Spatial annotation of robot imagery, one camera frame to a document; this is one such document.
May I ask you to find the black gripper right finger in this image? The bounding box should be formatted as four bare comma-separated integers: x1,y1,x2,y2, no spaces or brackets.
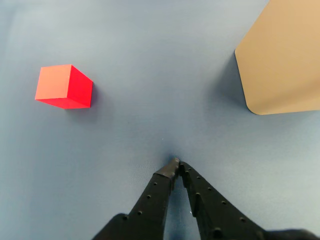
179,161,271,240

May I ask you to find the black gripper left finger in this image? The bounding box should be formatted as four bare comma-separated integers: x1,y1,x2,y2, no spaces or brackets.
92,157,180,240

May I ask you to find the red cube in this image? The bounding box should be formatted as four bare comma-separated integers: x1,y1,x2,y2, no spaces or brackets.
34,64,94,110

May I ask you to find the beige metal box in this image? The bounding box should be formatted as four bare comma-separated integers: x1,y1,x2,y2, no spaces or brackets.
234,0,320,116

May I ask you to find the blue table mat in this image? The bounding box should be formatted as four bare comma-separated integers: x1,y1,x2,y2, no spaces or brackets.
0,0,320,240

